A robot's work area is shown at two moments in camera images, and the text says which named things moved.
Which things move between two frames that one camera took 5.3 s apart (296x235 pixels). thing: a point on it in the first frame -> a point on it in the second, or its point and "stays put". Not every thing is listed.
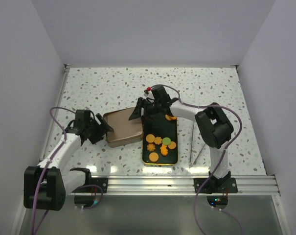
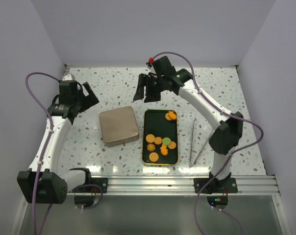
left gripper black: (102, 129) -> (89, 100)
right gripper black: (137, 112) -> (144, 80)
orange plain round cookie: (172, 145) stays put
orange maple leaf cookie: (158, 140) stays put
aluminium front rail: (148, 185) stays put
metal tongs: (191, 164) stays put
